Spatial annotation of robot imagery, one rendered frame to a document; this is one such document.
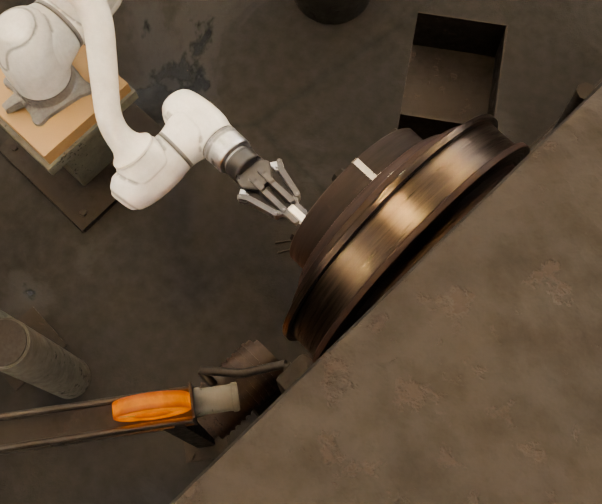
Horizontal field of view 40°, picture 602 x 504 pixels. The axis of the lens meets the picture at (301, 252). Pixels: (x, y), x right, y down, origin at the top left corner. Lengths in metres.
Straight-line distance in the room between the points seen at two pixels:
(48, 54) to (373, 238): 1.26
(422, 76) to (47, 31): 0.91
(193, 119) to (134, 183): 0.18
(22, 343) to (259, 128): 1.06
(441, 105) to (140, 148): 0.71
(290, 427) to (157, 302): 1.90
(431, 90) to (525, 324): 1.42
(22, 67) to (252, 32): 0.91
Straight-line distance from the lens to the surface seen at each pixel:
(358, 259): 1.10
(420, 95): 2.01
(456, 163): 1.14
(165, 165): 1.79
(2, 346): 2.01
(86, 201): 2.61
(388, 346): 0.62
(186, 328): 2.45
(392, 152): 1.23
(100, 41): 1.72
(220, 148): 1.77
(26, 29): 2.14
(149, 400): 1.63
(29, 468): 2.50
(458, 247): 0.64
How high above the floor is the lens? 2.36
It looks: 72 degrees down
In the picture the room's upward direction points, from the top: 6 degrees counter-clockwise
